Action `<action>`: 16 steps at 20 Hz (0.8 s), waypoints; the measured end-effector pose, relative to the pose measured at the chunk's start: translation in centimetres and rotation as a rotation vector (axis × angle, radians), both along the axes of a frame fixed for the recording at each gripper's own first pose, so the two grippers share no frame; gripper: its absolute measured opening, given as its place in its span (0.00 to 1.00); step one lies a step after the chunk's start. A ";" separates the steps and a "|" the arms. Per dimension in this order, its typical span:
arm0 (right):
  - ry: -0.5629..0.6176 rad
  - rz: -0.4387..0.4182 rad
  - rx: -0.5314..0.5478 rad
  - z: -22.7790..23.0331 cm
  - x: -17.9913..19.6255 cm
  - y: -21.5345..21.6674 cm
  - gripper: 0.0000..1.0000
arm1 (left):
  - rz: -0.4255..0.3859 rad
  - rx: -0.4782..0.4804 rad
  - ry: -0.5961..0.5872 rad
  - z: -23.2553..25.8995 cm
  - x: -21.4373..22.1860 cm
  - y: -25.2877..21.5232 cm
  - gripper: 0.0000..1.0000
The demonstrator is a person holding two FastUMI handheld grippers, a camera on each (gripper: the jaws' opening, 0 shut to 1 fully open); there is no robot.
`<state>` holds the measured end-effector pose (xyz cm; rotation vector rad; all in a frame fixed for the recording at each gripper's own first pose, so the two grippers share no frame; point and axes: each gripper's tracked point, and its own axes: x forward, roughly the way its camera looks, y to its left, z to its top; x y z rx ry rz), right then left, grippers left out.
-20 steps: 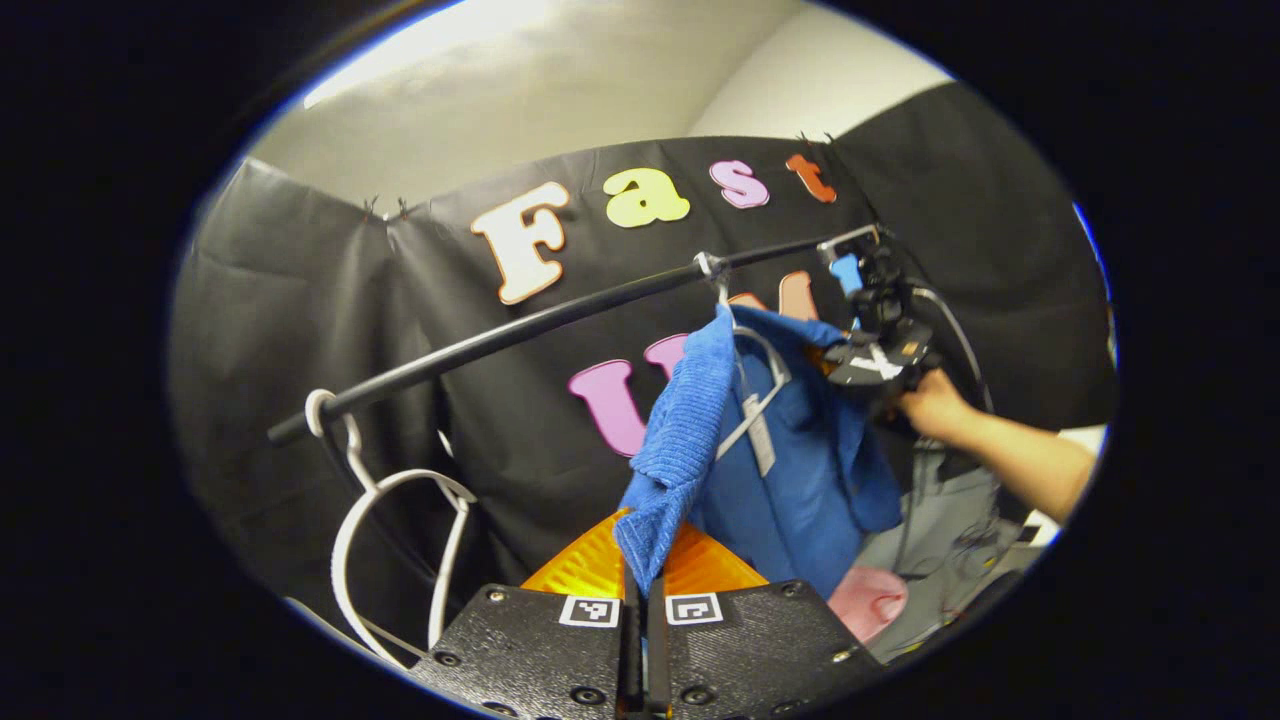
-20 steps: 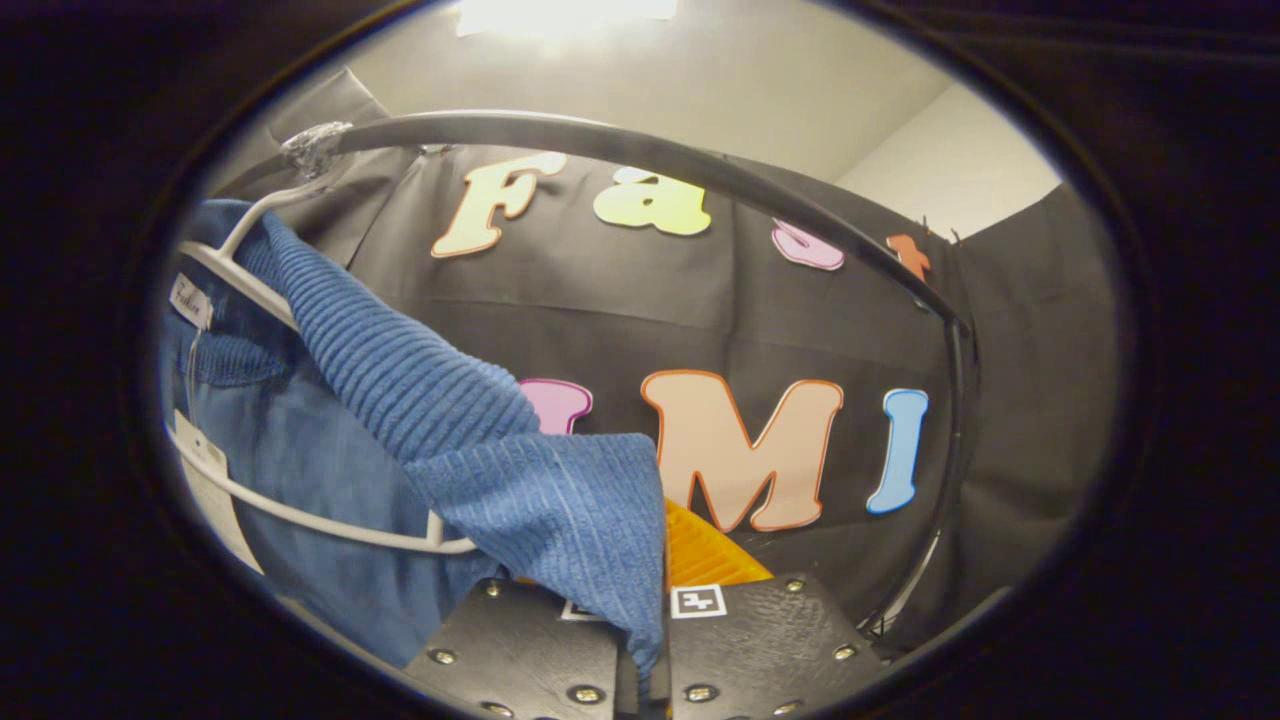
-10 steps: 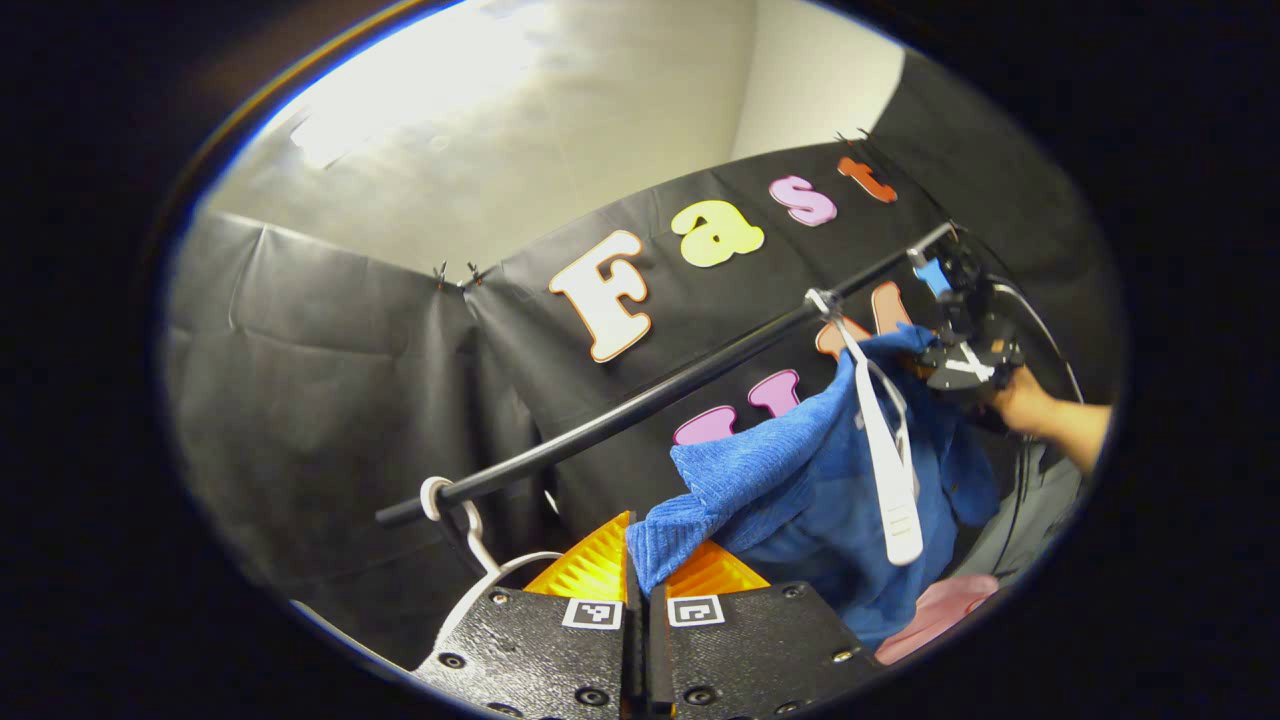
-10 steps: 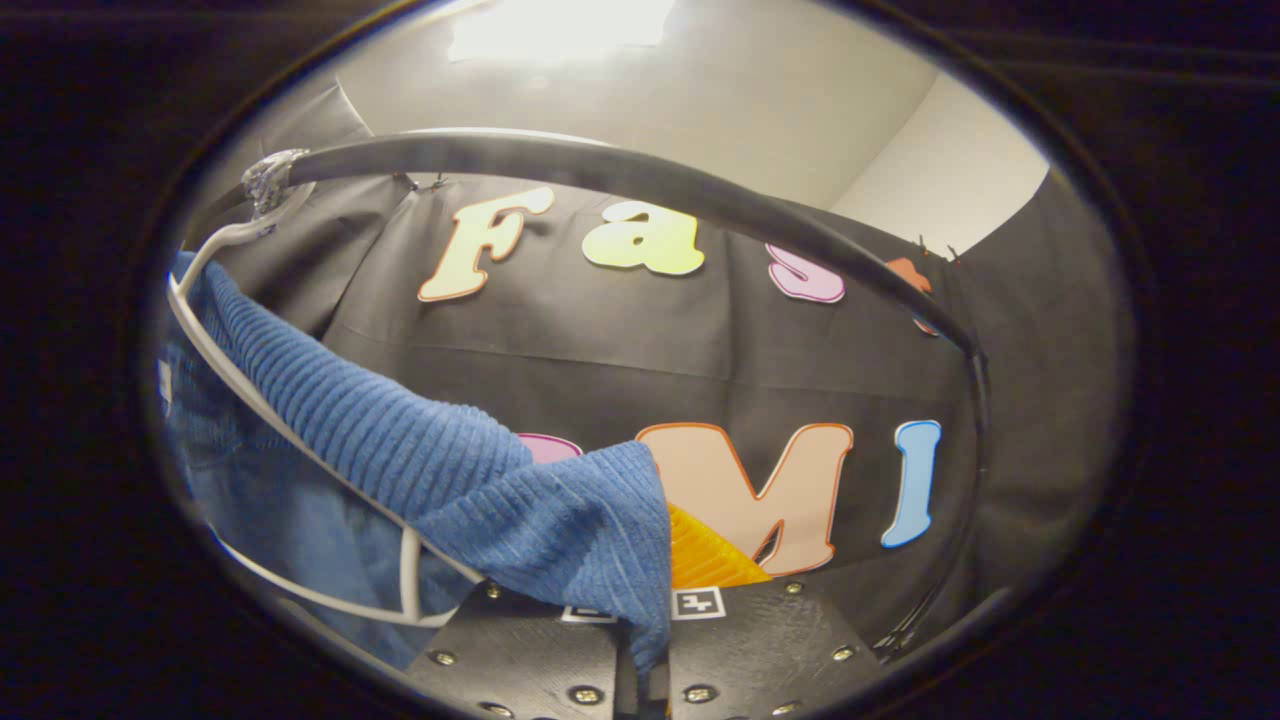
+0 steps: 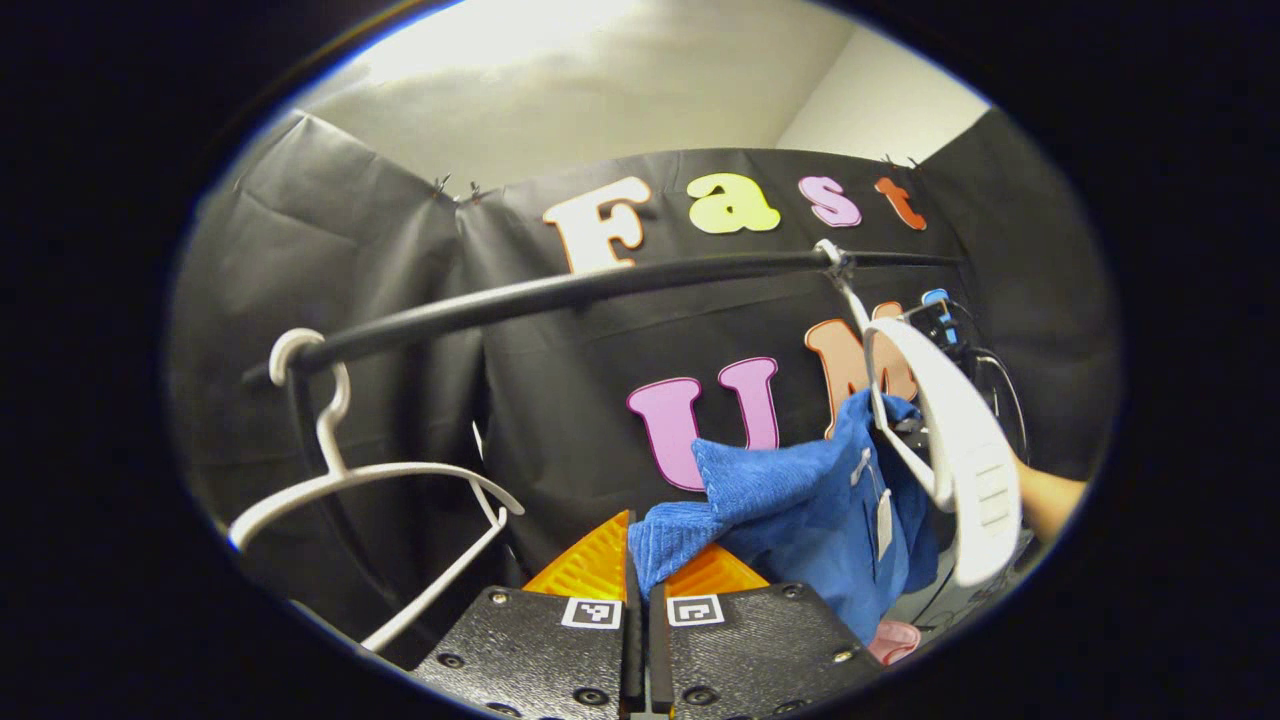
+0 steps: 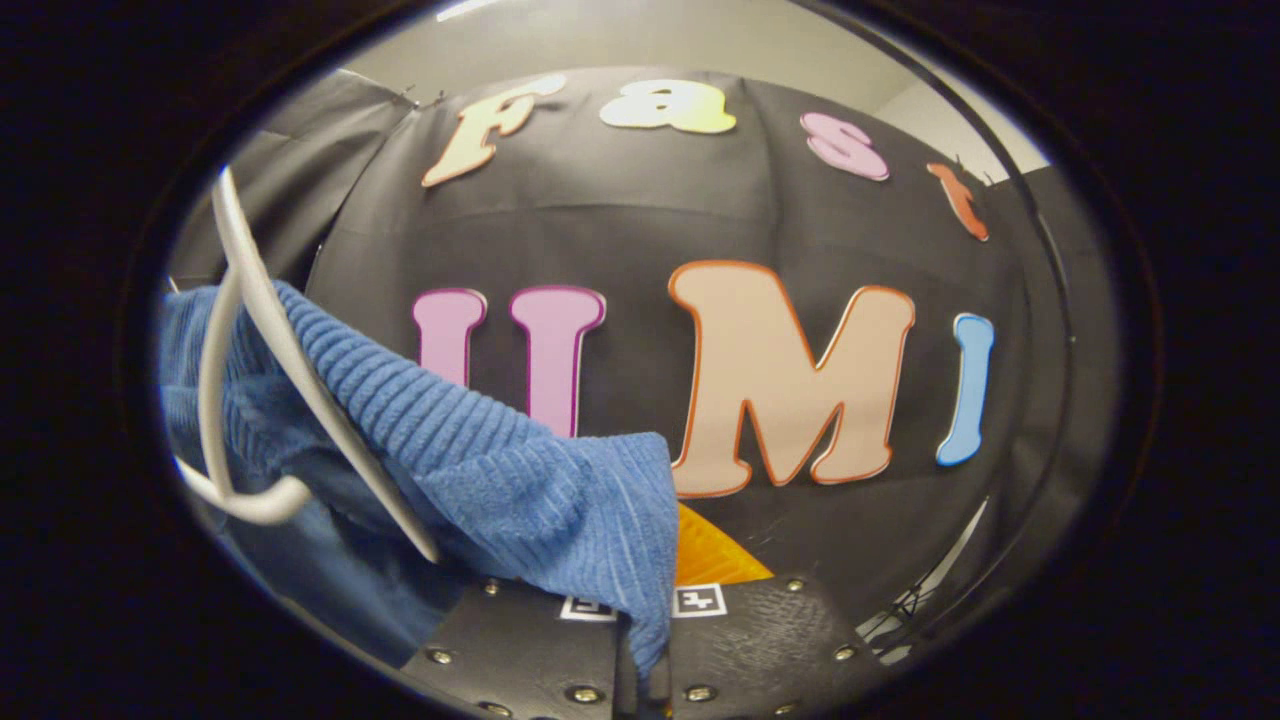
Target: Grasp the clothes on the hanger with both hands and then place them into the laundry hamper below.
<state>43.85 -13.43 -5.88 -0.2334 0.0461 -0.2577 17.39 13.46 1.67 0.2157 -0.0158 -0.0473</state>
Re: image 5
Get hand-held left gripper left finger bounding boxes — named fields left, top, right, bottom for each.
left=413, top=509, right=643, bottom=720

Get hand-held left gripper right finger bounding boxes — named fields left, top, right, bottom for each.
left=647, top=543, right=887, bottom=720

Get white hanger with broad shoulders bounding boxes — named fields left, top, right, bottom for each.
left=813, top=238, right=1024, bottom=589

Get pink laundry hamper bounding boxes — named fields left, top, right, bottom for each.
left=867, top=619, right=924, bottom=667

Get blue corduroy shirt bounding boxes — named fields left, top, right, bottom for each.
left=627, top=388, right=942, bottom=647

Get white empty clothes hanger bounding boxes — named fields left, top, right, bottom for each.
left=227, top=327, right=527, bottom=654

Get black clothes rack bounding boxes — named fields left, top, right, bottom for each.
left=240, top=248, right=963, bottom=393

